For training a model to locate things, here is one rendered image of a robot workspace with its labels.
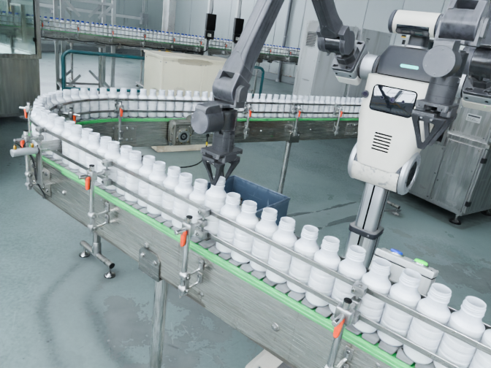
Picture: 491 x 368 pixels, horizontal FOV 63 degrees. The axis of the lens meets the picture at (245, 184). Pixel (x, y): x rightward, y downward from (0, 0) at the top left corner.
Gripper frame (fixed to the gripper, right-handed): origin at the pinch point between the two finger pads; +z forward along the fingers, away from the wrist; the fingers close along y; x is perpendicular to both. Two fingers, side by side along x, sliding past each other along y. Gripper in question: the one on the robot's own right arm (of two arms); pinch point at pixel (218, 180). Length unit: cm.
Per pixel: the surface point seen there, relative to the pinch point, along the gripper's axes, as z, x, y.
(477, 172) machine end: 61, 23, -363
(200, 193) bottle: 5.2, -4.6, 1.6
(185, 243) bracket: 15.2, 0.9, 11.3
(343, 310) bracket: 9.5, 45.4, 11.5
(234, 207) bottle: 4.8, 7.5, 1.2
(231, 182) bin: 27, -41, -58
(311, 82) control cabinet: 29, -269, -529
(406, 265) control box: 7, 50, -13
